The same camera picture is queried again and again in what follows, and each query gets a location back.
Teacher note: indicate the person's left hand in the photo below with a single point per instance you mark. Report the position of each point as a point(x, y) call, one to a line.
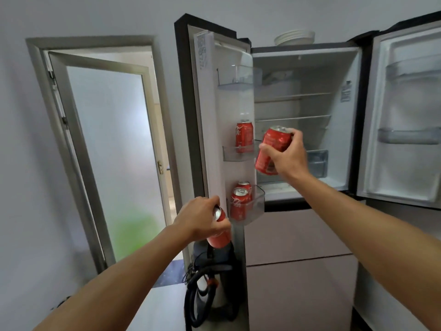
point(200, 217)

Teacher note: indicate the person's right hand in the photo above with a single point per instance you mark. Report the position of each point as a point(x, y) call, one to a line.
point(291, 162)

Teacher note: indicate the clear crisper drawer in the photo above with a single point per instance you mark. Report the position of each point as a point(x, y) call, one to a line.
point(318, 163)

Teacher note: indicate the pink refrigerator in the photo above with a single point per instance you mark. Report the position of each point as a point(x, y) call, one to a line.
point(299, 237)

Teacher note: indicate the person's right forearm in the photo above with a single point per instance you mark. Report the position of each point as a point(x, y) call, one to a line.
point(372, 237)

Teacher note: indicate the person's left forearm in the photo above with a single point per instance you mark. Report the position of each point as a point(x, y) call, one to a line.
point(113, 286)

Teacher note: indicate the white thermostat housing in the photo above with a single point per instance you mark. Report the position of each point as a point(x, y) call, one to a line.
point(279, 77)

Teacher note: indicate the grey label sticker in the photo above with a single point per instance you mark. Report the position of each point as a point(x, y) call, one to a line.
point(346, 91)

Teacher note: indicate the frosted glass door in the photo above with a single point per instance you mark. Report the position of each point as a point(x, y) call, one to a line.
point(113, 151)

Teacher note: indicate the white printed sticker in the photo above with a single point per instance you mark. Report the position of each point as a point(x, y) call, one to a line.
point(202, 51)

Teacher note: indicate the metal door frame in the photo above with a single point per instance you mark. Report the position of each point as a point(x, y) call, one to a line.
point(86, 40)

